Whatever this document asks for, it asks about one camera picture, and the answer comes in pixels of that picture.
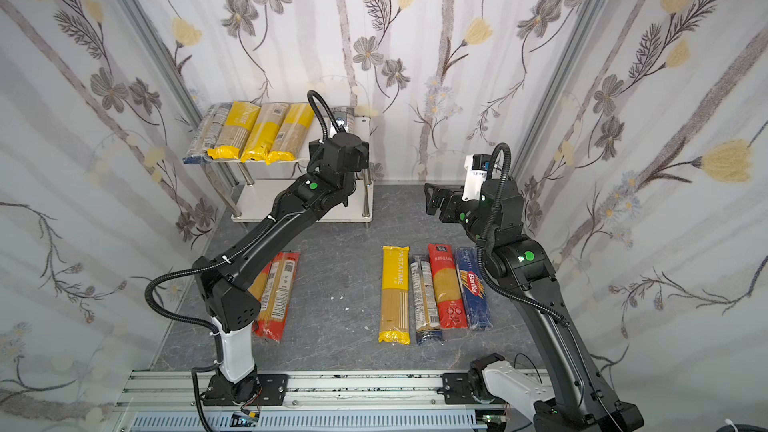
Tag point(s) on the white two-tier shelf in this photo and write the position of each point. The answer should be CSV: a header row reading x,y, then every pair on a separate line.
x,y
307,197

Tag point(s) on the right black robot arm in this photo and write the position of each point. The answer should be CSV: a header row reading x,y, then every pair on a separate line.
x,y
579,397

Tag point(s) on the long yellow spaghetti bag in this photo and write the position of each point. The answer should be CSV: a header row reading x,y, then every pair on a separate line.
x,y
394,311

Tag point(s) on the blue Barilla spaghetti box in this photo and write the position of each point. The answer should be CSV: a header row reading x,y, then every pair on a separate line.
x,y
472,289

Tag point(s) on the red Barilla spaghetti bag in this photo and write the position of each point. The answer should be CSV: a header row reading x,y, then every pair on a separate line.
x,y
447,289

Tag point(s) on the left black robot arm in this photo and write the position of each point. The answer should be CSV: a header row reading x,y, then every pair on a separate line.
x,y
233,310

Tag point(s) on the red spaghetti bag white label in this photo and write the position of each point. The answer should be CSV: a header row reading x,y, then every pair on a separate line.
x,y
270,322

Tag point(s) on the yellow spaghetti bag barcode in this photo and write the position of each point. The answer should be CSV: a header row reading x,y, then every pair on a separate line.
x,y
292,134

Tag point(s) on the yellow band spaghetti bag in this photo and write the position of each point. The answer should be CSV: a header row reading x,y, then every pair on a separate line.
x,y
265,131

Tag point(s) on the yellow Pastatime spaghetti bag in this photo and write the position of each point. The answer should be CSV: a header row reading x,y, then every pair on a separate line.
x,y
235,131

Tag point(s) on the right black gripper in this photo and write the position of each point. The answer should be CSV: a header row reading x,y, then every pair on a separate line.
x,y
442,205

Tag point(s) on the clear grey labelled spaghetti bag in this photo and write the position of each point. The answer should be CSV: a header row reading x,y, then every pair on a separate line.
x,y
207,134

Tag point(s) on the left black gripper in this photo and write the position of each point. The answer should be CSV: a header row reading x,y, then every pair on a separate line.
x,y
358,148

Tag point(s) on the blue gold spaghetti bag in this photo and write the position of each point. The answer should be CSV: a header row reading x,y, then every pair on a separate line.
x,y
426,315
344,119

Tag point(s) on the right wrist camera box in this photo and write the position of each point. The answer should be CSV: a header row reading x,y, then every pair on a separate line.
x,y
476,167

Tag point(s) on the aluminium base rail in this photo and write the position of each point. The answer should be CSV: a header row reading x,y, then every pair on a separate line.
x,y
339,401

